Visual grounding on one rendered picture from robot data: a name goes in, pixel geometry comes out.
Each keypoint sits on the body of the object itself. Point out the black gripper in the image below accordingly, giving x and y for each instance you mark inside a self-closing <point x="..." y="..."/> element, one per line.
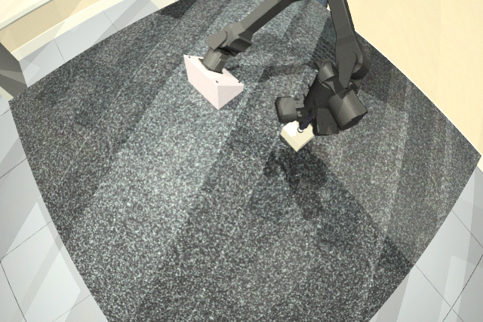
<point x="290" y="110"/>

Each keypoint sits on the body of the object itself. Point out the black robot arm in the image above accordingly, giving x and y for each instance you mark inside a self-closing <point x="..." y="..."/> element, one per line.
<point x="339" y="88"/>

